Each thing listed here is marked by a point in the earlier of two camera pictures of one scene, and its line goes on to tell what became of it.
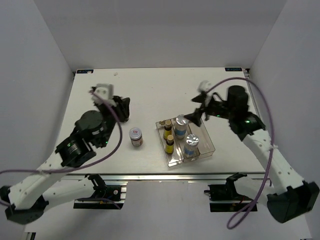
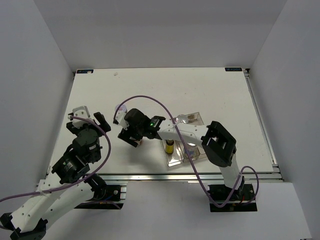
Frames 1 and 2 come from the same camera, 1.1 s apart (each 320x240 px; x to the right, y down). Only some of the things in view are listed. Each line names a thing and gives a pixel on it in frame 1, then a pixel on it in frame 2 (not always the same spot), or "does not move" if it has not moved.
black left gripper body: x=123 y=113 to x=70 y=125
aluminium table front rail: x=161 y=176 does not move
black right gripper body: x=216 y=108 to x=136 y=133
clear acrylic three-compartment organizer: x=183 y=142 does not move
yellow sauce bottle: x=169 y=145 does not move
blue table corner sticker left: x=84 y=71 does not move
